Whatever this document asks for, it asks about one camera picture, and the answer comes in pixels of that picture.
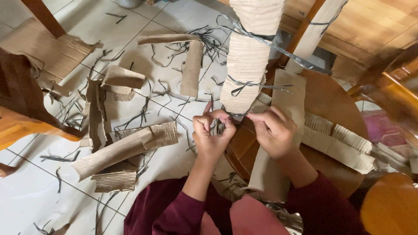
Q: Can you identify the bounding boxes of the long gray plastic strap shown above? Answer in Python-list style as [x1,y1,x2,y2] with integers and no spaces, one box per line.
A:
[216,13,334,76]

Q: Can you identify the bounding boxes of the torn brown cardboard piece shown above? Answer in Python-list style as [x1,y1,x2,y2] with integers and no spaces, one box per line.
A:
[79,78,108,153]

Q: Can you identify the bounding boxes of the scattered gray strap scraps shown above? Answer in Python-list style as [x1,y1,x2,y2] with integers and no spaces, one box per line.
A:
[33,12,252,235]

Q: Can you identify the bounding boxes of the orange wooden stool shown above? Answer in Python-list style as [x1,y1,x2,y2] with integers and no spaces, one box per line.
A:
[360,172,418,235]

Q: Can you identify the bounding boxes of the tall bundle of folded paper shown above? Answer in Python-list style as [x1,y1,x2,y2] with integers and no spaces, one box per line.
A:
[219,0,285,115]

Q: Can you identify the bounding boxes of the slim beige paper roll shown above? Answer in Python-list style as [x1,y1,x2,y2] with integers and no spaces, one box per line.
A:
[285,0,349,74]

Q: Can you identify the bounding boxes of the metal pot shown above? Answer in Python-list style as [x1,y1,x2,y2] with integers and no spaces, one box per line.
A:
[114,0,145,9]

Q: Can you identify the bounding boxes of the knotted gray plastic strap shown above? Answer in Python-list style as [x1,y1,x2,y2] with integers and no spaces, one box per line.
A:
[227,74,293,97]

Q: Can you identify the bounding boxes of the small corrugated cardboard scrap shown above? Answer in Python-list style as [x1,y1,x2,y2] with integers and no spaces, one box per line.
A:
[113,90,136,102]

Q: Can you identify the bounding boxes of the round wooden table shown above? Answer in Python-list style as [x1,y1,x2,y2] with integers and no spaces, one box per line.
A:
[225,68,369,198]

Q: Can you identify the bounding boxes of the smooth rolled cardboard piece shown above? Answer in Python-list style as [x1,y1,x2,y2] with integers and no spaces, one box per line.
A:
[180,40,205,98]

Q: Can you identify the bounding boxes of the person's pink trousers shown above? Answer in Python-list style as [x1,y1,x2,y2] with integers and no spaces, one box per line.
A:
[199,195,292,235]

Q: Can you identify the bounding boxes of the folded corrugated cardboard piece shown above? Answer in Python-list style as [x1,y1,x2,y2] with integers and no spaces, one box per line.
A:
[101,65,146,95]

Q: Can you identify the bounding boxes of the wide corrugated cardboard piece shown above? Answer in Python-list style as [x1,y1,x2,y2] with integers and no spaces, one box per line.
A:
[109,121,179,148]

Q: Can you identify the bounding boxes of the long beige paper sheet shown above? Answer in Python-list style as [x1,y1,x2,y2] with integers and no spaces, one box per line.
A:
[241,69,307,203]

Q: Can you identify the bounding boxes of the large flat cardboard sheet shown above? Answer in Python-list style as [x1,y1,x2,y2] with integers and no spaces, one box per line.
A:
[0,17,96,97]

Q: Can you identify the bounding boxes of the light wooden cabinet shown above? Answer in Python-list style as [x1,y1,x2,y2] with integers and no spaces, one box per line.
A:
[217,0,418,86]

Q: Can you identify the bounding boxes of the long corrugated cardboard roll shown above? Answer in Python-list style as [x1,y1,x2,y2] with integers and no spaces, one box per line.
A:
[70,127,159,182]

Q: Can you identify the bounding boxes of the person's maroon shirt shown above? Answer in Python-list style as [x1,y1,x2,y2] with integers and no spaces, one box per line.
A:
[123,171,371,235]

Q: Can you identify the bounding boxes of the short corrugated cardboard piece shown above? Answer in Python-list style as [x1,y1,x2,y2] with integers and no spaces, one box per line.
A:
[91,171,137,193]

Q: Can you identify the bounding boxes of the thin gray strap loop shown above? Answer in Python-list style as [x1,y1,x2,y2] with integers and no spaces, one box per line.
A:
[298,0,349,36]

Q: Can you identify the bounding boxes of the dark wooden furniture leg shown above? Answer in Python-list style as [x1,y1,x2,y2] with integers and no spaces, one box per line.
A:
[21,0,66,39]

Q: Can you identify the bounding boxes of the glossy wooden chair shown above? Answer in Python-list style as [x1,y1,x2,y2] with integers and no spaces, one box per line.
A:
[347,42,418,149]

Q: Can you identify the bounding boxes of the person's left hand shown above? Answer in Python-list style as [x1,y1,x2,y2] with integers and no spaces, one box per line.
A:
[192,101,238,160]

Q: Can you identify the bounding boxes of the person's right hand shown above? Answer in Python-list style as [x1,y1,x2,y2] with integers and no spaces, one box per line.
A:
[246,105,298,160]

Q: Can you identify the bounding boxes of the crumpled silver plastic wrap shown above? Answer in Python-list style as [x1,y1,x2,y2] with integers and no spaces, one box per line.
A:
[264,202,305,233]

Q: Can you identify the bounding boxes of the pink plastic bag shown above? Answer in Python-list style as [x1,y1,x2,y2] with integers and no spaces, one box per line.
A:
[362,110,408,148]

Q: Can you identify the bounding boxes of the narrow flat cardboard strip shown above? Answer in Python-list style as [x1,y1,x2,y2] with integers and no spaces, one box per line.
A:
[137,34,201,46]

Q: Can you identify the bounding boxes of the pleated beige paper strip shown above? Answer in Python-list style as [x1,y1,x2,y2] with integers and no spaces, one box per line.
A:
[256,92,377,175]

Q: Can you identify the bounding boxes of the wooden chair with brown cloth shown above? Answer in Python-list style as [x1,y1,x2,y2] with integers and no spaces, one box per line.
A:
[0,47,85,179]

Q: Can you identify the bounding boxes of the gray plastic tying strap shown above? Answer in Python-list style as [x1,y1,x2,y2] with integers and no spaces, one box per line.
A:
[214,112,249,135]

